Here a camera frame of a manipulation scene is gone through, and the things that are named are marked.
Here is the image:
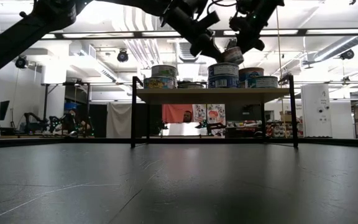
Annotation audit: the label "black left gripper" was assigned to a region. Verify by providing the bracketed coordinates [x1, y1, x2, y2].
[163, 0, 225, 63]

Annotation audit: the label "black table mat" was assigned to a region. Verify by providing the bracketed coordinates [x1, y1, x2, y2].
[0, 138, 358, 224]

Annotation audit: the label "floral patterned cloth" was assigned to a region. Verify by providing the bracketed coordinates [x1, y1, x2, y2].
[193, 104, 226, 125]

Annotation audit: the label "silver can dark blue label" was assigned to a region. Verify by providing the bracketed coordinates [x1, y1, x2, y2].
[208, 75, 241, 89]
[208, 62, 241, 77]

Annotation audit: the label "cardboard box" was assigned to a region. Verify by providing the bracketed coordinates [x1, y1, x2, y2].
[280, 110, 293, 124]

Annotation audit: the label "wooden shelf black legs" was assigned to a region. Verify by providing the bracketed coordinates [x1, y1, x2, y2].
[131, 75, 300, 149]

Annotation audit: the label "cluttered background table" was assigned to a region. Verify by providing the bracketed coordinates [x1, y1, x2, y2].
[225, 119, 291, 138]

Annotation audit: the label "orange cloth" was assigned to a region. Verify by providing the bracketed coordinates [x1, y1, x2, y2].
[162, 104, 195, 124]

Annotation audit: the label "silver can yellow teal label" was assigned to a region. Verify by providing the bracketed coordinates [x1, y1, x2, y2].
[143, 77, 177, 90]

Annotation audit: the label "silver tuna can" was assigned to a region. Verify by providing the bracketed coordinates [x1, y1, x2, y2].
[176, 82, 205, 90]

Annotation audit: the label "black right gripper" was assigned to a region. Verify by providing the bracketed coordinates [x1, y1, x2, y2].
[228, 0, 279, 54]

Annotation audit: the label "white cloth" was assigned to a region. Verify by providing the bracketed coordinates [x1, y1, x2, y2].
[106, 102, 133, 139]

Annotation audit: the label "silver can green white label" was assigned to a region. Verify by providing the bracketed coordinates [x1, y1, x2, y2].
[150, 64, 178, 78]

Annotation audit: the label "black aluminium table frame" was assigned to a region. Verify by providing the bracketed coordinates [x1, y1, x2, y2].
[0, 121, 358, 150]

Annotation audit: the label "black overhead frame bar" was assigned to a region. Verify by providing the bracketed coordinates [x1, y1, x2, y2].
[0, 28, 358, 40]

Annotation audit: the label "black background monitor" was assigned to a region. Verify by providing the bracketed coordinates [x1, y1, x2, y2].
[0, 100, 11, 122]

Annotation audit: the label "black background frame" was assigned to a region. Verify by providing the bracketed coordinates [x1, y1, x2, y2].
[42, 81, 91, 128]

